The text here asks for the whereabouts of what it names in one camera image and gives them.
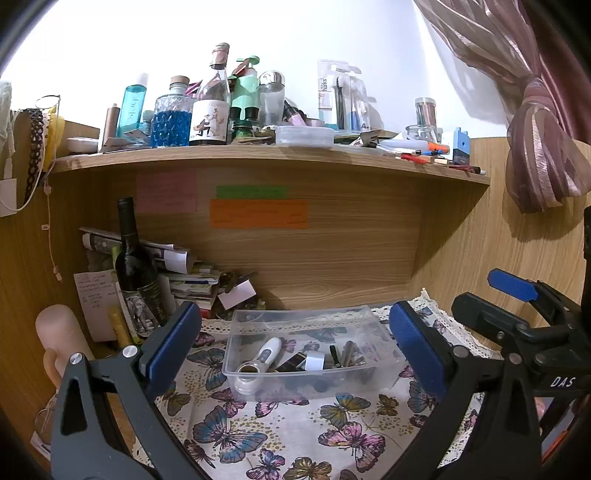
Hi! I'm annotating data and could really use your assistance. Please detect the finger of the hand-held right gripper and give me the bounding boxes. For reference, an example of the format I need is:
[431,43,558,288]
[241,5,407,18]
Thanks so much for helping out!
[451,292,533,356]
[488,268,583,324]

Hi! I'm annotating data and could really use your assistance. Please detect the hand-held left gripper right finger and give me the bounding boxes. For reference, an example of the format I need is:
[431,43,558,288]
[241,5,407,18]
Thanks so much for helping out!
[389,300,542,480]

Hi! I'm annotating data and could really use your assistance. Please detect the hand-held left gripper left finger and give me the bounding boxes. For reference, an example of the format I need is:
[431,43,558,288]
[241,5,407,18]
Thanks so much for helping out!
[50,301,213,480]

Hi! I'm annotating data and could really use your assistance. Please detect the silver metal pen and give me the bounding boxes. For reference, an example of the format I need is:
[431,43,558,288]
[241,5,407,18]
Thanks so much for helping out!
[342,340,368,368]

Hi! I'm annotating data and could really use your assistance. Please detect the white handheld magnifier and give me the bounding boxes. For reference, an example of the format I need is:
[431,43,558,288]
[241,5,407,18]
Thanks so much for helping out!
[235,337,283,395]

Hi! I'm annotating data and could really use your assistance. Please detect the clear plastic box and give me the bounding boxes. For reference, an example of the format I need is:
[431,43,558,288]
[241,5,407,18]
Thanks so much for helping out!
[222,305,408,401]

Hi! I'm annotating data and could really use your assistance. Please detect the black and gold lighter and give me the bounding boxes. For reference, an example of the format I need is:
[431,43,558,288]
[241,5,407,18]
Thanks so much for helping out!
[277,353,308,374]

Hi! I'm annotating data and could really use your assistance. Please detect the person's right hand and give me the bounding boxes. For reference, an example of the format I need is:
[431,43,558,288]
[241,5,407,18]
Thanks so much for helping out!
[533,399,549,435]

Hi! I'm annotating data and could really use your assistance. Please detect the yellow tube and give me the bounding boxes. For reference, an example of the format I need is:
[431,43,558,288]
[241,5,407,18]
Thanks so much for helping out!
[108,307,141,348]

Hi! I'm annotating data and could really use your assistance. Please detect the stack of small books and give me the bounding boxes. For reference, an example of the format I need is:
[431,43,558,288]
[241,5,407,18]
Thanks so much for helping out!
[159,263,222,319]

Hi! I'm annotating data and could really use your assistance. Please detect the brown bottle with white tag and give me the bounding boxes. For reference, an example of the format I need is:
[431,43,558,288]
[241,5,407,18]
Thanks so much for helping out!
[215,271,267,319]

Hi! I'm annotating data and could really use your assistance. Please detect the dark wine bottle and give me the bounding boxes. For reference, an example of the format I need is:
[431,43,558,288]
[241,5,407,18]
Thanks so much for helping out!
[114,198,169,337]

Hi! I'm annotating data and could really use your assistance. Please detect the white handwritten paper note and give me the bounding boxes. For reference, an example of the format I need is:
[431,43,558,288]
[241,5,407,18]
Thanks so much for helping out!
[74,270,122,343]

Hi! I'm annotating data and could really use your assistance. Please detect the rolled newspapers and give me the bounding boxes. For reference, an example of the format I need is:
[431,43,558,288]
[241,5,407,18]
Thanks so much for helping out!
[78,226,190,275]

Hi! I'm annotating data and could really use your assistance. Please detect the pale pink cylinder candle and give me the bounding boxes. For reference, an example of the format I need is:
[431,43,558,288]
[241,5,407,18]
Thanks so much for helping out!
[36,305,95,386]

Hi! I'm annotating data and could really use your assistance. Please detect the butterfly print tablecloth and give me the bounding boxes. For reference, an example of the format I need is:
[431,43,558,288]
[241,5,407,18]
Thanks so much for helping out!
[134,288,504,480]

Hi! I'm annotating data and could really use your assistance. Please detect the blue plastic box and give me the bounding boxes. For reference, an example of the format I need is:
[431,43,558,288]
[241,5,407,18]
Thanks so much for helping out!
[452,127,471,165]

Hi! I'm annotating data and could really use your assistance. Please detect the mauve striped curtain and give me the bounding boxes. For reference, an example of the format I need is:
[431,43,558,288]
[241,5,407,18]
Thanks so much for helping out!
[412,0,591,214]

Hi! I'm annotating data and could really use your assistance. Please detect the pink sticky note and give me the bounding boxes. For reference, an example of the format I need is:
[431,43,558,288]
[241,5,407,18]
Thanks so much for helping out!
[136,169,197,214]

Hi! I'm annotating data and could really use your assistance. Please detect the orange sticky note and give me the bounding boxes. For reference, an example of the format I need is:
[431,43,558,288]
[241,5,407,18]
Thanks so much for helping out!
[209,199,308,230]

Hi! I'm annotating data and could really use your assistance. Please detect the green sticky note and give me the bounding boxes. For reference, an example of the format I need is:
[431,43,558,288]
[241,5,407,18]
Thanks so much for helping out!
[216,185,288,200]

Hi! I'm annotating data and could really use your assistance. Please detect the glass jar with sticks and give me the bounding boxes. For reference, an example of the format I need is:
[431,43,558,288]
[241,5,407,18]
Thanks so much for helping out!
[414,97,438,131]

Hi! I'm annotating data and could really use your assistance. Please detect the wooden shelf board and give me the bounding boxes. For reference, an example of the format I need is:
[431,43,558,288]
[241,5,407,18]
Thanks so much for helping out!
[48,144,491,186]

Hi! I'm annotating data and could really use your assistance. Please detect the glass bottle with blue beads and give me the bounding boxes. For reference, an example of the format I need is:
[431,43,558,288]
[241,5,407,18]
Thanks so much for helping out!
[151,76,195,148]

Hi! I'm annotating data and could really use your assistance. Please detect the tall clear labelled glass bottle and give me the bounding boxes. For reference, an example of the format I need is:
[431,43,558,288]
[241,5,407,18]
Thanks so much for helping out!
[189,43,231,147]

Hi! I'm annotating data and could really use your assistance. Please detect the clear lidded plastic container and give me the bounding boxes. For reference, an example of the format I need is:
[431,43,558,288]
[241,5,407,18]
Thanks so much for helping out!
[276,125,335,147]

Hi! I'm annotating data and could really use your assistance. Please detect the leopard print headband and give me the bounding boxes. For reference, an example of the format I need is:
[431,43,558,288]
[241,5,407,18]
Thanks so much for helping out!
[24,108,48,206]

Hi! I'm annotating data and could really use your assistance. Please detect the blue liquid plastic bottle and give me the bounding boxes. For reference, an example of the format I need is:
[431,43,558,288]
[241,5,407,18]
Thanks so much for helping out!
[115,73,150,139]

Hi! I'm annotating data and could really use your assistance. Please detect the packaged toothbrush set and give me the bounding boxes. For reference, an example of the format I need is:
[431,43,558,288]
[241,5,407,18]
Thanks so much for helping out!
[317,59,371,131]

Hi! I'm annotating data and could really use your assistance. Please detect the mint green spray bottle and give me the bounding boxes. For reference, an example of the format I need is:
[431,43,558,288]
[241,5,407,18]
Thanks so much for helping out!
[229,56,260,136]

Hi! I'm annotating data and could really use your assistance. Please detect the clear bottle with silver cap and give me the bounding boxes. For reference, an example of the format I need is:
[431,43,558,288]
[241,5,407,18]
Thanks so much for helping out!
[259,71,286,127]

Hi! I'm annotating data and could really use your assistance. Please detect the white charger with cable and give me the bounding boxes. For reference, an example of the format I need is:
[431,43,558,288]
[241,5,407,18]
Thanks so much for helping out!
[0,113,28,217]

